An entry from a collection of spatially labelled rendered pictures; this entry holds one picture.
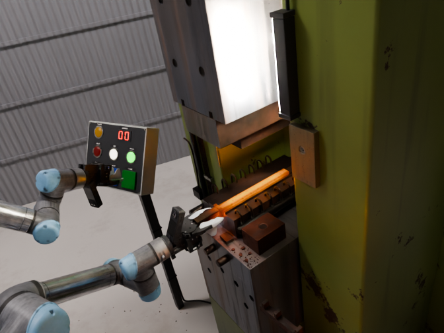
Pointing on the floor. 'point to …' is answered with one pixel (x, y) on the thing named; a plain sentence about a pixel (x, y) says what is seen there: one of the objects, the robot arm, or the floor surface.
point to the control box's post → (166, 259)
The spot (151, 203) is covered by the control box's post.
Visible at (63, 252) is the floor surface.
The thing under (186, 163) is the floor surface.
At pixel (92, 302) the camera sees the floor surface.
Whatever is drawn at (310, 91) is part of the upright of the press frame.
